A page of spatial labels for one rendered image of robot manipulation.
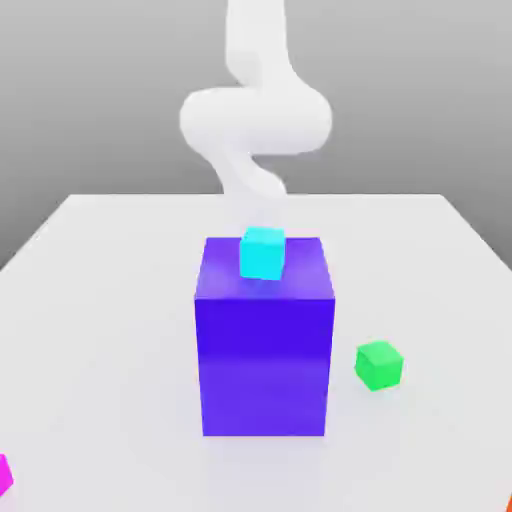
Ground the small green cube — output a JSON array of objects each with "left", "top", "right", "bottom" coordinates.
[{"left": 354, "top": 340, "right": 405, "bottom": 392}]

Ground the small cyan cube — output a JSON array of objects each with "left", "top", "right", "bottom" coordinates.
[{"left": 239, "top": 226, "right": 286, "bottom": 282}]

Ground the large purple box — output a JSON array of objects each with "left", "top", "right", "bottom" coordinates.
[{"left": 193, "top": 236, "right": 336, "bottom": 438}]

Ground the small magenta cube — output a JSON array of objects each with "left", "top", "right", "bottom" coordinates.
[{"left": 0, "top": 453, "right": 15, "bottom": 498}]

